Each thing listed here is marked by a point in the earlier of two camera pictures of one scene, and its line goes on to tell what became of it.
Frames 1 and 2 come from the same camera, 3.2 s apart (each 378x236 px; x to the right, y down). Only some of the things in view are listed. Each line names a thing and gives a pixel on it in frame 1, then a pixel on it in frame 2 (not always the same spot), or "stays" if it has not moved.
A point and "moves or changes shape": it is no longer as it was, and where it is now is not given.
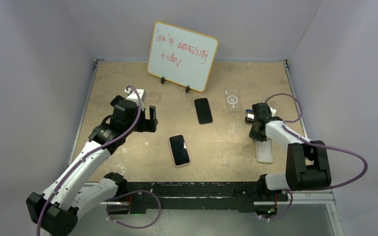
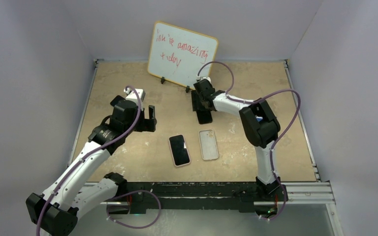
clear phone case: [265, 151] moves or changes shape
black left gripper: [147, 125] stays
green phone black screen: [179, 149] stays
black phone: [203, 110] stays
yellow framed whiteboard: [182, 56] stays
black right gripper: [252, 134] -> [197, 105]
